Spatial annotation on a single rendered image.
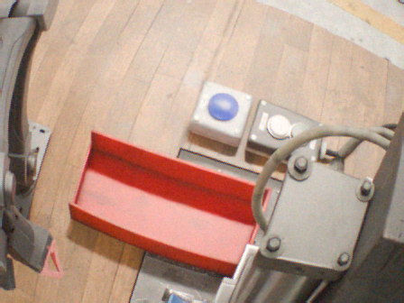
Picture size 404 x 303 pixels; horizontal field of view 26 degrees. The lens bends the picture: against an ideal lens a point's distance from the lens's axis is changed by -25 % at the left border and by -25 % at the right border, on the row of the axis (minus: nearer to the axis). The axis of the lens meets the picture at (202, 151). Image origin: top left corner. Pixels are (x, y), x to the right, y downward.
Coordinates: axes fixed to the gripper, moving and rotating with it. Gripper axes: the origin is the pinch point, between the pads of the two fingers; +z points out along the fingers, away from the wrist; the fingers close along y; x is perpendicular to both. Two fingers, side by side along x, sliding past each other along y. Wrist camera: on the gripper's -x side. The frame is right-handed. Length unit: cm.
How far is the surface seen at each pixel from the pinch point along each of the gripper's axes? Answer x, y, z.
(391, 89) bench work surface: 57, 25, 29
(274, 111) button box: 39.2, 10.1, 16.9
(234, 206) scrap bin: 25.4, 9.4, 18.7
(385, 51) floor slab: 124, -19, 112
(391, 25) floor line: 138, -19, 112
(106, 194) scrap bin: 19.1, -4.2, 10.8
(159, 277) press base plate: 10.8, 5.6, 16.4
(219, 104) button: 36.3, 4.5, 12.7
